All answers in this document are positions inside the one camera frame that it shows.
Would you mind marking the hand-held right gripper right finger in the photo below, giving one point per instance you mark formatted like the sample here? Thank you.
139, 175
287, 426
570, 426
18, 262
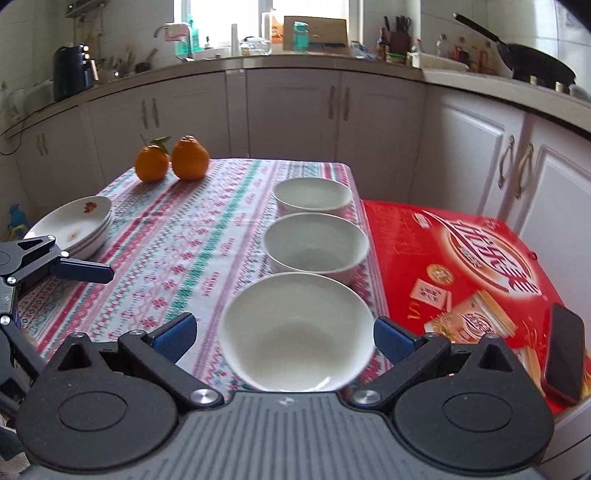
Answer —
392, 340

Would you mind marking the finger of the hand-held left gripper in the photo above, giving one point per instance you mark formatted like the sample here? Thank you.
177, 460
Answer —
87, 272
21, 346

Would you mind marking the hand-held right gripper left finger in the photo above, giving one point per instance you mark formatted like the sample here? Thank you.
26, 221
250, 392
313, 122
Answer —
178, 333

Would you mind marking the white plate with fruit print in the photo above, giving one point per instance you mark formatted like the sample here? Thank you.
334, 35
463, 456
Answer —
94, 248
103, 230
64, 221

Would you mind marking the white bowl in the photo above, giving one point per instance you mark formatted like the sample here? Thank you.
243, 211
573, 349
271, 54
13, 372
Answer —
314, 244
311, 194
295, 332

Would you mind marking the blue thermos jug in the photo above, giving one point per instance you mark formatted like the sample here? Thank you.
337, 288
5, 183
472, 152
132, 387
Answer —
19, 217

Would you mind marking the red snack carton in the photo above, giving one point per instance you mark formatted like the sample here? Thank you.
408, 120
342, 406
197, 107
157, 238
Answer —
406, 249

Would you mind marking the patterned tablecloth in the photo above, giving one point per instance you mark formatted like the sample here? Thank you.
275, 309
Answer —
194, 240

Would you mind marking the orange with green leaf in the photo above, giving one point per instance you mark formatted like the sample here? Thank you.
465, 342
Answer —
151, 166

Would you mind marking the bumpy orange without leaf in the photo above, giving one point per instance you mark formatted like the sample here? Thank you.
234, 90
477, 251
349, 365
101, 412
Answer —
189, 159

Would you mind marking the black smartphone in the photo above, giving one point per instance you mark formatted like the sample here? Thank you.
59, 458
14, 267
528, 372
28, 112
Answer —
563, 355

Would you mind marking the white countertop appliance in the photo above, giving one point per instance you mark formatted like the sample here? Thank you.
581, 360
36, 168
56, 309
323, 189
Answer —
32, 94

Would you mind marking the black electric kettle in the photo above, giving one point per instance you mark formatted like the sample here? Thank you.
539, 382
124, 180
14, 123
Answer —
71, 74

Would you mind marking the utensil holder with utensils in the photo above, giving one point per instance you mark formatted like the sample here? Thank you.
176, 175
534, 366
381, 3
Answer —
115, 69

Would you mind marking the small black pot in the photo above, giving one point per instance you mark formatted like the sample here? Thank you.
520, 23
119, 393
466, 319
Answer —
142, 67

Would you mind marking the metal faucet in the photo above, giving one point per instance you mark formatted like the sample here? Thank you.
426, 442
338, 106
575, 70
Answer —
190, 50

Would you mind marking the pink cloth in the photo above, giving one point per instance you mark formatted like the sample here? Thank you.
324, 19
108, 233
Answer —
176, 31

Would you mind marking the glass mug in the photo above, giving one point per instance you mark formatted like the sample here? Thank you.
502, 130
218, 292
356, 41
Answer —
256, 46

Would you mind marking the white plastic tray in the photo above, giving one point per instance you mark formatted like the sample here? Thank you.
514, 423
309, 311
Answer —
438, 62

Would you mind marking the kitchen window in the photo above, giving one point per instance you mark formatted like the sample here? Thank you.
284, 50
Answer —
221, 18

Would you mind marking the dark sauce bottle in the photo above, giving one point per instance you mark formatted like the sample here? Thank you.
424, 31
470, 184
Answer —
382, 48

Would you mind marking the knife block with knives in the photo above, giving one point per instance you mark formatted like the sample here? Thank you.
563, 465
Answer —
400, 44

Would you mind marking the clear glass bottle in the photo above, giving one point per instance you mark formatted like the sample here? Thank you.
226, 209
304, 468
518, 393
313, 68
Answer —
442, 46

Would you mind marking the black wok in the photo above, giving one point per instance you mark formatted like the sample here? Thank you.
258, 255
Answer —
540, 64

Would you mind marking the teal water bottle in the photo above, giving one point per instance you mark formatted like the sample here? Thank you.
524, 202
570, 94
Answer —
300, 39

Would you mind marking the wooden cutting board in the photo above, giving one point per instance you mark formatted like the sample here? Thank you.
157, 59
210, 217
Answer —
323, 32

